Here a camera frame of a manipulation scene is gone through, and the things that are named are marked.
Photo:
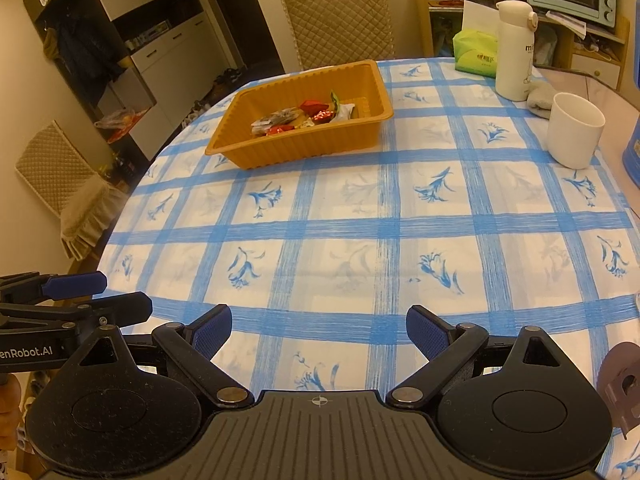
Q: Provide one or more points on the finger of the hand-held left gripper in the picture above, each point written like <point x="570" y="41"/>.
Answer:
<point x="125" y="307"/>
<point x="75" y="285"/>

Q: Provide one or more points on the plastic bag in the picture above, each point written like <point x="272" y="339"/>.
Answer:
<point x="120" y="122"/>

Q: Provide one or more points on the orange plastic tray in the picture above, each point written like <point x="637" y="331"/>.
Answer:
<point x="320" y="146"/>

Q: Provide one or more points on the cluster of bottles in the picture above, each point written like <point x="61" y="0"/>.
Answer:
<point x="117" y="167"/>

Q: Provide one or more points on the white cabinet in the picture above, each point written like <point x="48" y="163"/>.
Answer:
<point x="165" y="45"/>

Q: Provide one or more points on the chair with quilted beige cover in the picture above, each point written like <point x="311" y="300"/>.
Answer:
<point x="50" y="160"/>
<point x="340" y="20"/>

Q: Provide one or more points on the white cup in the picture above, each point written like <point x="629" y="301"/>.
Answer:
<point x="572" y="135"/>

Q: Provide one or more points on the grey cloth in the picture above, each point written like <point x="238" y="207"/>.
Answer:
<point x="540" y="101"/>

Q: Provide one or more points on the clear grey snack packet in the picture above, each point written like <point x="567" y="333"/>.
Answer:
<point x="272" y="120"/>

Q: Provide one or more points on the wooden shelf unit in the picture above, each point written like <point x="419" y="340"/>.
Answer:
<point x="420" y="20"/>

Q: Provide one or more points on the dark wooden door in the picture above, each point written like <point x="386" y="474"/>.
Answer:
<point x="250" y="25"/>

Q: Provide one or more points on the green tissue pack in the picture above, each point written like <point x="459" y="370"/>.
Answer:
<point x="475" y="57"/>

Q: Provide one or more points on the blue thermos jug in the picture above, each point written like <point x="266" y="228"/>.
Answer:
<point x="633" y="160"/>

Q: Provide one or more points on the dark hanging jacket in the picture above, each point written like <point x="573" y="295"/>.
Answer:
<point x="80" y="50"/>

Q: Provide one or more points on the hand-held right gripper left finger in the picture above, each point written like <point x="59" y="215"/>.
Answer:
<point x="212" y="332"/>

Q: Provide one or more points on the person's left hand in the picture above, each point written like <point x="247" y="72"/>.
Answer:
<point x="9" y="402"/>

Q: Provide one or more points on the blue checked tablecloth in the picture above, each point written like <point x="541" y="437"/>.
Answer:
<point x="350" y="240"/>

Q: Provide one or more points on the row of shoes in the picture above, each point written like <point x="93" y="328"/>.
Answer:
<point x="215" y="90"/>

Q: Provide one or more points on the green snack packet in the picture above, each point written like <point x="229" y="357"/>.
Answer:
<point x="334" y="100"/>

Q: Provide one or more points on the white insulated bottle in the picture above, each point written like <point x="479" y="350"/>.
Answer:
<point x="512" y="60"/>

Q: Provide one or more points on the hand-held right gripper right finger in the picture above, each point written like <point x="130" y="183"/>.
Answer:
<point x="425" y="332"/>

